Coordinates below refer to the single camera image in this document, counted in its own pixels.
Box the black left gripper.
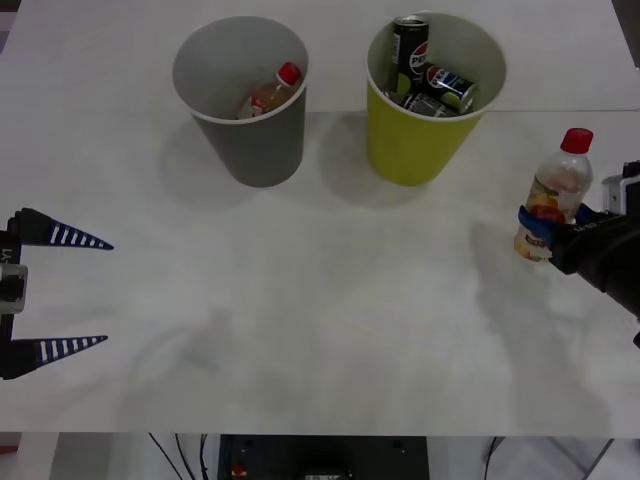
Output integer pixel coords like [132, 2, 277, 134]
[0, 206, 115, 381]

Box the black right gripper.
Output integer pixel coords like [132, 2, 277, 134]
[517, 202, 632, 294]

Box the clear bottle with fruit label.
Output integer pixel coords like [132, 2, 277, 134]
[513, 127, 595, 262]

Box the yellow-green plastic waste bin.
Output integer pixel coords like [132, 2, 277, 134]
[364, 10, 507, 187]

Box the black drink can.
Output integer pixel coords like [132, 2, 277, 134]
[424, 63, 477, 114]
[391, 14, 431, 96]
[402, 92, 464, 117]

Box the grey plastic waste bin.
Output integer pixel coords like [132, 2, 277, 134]
[172, 15, 310, 189]

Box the orange drink bottle red cap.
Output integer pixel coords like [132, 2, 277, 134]
[236, 61, 304, 121]

